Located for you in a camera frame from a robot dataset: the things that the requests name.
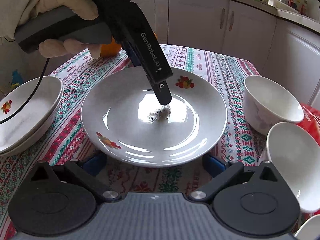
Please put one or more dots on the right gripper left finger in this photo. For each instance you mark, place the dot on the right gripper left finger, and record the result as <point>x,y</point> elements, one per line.
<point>84,174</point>

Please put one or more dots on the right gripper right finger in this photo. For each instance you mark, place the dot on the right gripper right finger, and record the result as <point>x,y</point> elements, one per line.
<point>223,174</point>

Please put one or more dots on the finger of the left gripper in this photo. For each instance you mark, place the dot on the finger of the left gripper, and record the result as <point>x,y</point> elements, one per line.
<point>162,93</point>

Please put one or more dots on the white bowl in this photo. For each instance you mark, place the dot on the white bowl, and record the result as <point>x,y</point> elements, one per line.
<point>266,103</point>
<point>295,154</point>
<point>310,230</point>

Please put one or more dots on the left gloved hand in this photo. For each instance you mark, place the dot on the left gloved hand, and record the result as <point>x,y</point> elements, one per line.
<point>18,12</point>

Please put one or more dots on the patterned tablecloth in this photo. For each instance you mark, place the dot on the patterned tablecloth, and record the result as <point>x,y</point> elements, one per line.
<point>66,139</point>

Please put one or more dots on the orange with leaf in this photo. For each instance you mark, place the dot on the orange with leaf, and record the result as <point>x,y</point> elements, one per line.
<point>111,49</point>

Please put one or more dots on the red snack box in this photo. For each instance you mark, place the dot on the red snack box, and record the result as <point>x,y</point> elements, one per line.
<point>311,122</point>

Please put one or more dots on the white base cabinets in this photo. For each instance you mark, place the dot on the white base cabinets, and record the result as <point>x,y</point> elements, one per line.
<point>283,46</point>

